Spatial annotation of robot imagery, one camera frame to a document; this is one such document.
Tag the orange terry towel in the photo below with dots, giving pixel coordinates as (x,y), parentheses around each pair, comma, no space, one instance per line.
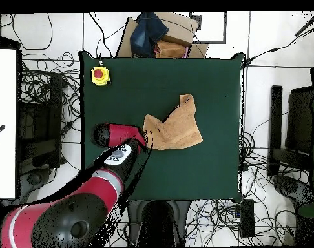
(180,129)

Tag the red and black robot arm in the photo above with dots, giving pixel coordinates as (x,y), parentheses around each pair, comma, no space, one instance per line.
(95,188)

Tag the long black flat board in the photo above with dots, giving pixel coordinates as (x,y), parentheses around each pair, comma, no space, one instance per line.
(275,116)

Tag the dark green table cloth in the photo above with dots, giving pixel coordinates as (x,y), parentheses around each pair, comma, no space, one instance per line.
(198,168)

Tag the yellow emergency stop button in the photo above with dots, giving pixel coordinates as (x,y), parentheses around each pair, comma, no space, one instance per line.
(98,74)

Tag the orange cloth in box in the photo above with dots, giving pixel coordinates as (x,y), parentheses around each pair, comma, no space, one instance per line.
(170,50)

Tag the blue denim jeans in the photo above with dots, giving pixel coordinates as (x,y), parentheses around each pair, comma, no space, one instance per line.
(146,33)

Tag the brown cardboard box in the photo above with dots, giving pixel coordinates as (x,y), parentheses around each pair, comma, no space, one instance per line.
(177,28)

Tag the black metal stand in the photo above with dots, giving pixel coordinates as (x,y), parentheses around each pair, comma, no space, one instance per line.
(38,155)
(299,116)

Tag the white board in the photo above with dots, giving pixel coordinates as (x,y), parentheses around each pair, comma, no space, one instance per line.
(3,103)

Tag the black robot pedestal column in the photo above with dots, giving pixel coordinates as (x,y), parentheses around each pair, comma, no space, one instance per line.
(157,224)

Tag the black square frame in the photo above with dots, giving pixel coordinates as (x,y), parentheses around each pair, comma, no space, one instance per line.
(213,41)

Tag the black pedestal leg with knob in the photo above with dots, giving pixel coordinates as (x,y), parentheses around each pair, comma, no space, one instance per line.
(288,187)
(34,178)

